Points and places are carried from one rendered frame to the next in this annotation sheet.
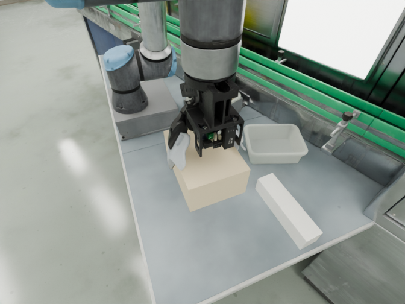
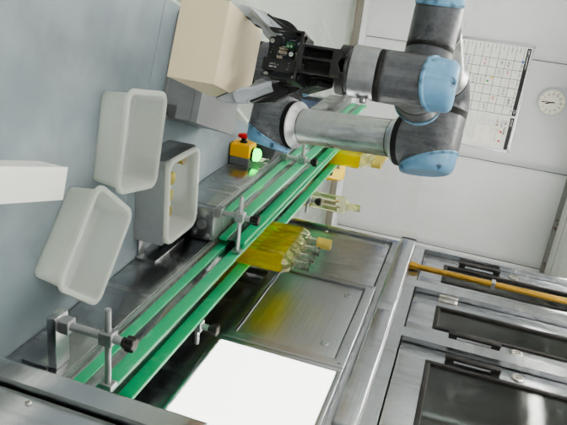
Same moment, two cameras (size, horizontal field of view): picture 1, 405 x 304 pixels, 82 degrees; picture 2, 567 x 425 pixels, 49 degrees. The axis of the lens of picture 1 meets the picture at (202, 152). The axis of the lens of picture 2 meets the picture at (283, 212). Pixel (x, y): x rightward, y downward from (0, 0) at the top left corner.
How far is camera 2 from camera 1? 69 cm
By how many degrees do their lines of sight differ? 36
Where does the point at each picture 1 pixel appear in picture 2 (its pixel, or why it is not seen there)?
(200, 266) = not seen: outside the picture
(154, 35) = (319, 122)
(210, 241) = (18, 21)
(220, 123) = (303, 56)
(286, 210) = (15, 174)
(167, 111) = (198, 103)
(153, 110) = not seen: hidden behind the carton
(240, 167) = (218, 76)
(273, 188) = (46, 180)
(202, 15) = (402, 58)
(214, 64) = (364, 60)
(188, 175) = (235, 13)
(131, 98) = not seen: hidden behind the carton
